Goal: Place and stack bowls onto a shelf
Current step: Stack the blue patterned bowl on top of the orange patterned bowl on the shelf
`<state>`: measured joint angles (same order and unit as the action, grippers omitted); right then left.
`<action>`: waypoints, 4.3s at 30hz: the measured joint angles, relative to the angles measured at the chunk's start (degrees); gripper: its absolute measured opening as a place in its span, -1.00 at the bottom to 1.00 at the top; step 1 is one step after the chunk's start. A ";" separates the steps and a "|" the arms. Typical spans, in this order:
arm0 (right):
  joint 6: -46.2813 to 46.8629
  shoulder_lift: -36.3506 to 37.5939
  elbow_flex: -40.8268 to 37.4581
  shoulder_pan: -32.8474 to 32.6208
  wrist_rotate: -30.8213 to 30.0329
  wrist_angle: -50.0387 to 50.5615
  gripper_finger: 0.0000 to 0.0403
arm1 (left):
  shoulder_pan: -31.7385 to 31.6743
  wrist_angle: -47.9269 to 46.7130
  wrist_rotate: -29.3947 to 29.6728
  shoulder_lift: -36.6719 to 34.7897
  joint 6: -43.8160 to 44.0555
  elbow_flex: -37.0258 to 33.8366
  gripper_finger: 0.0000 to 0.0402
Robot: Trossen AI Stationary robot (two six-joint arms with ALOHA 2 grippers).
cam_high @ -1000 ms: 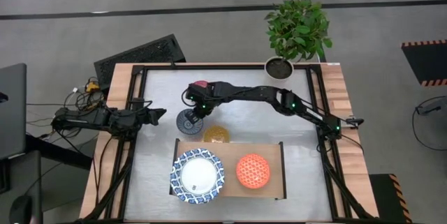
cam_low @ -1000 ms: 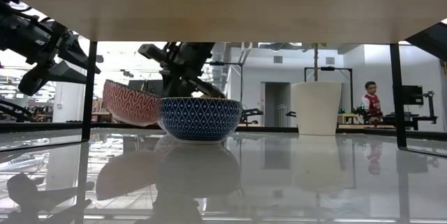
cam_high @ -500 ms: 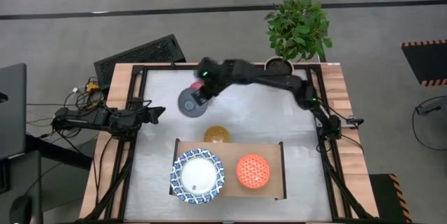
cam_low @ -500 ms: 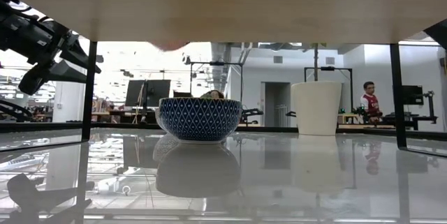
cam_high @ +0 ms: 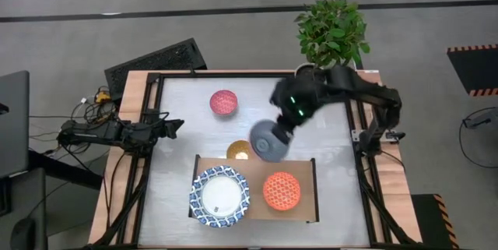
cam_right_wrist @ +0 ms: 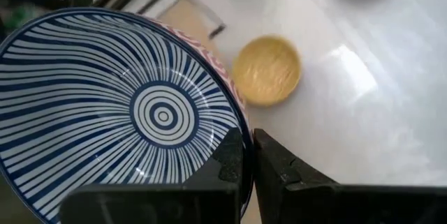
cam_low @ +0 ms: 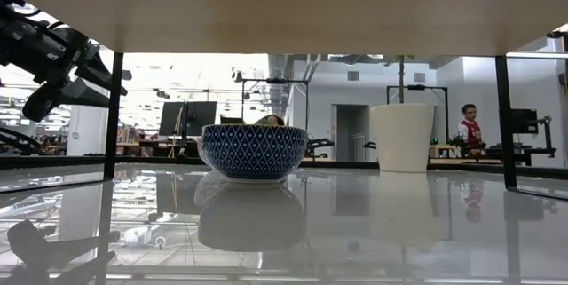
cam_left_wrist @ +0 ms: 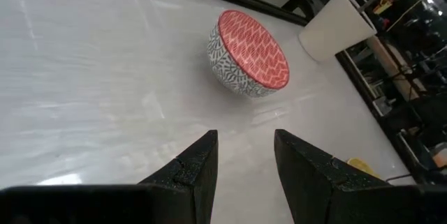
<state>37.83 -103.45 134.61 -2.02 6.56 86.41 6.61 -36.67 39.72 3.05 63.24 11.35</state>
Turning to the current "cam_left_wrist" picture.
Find orange container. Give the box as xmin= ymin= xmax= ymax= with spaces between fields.
xmin=431 ymin=143 xmax=447 ymax=168

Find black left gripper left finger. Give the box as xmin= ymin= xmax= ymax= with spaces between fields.
xmin=139 ymin=129 xmax=219 ymax=224

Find black curved tube frame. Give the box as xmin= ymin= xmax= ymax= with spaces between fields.
xmin=281 ymin=0 xmax=317 ymax=22

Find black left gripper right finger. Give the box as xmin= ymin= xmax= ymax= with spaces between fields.
xmin=274 ymin=128 xmax=420 ymax=224

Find tan cardboard rolls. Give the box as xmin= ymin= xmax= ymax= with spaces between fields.
xmin=366 ymin=35 xmax=427 ymax=101

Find red patterned bowl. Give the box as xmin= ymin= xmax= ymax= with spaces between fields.
xmin=207 ymin=9 xmax=291 ymax=98

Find yellow bowl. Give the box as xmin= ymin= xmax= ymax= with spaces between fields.
xmin=346 ymin=157 xmax=381 ymax=179

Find yellow tag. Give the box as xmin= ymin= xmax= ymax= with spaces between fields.
xmin=372 ymin=0 xmax=395 ymax=15

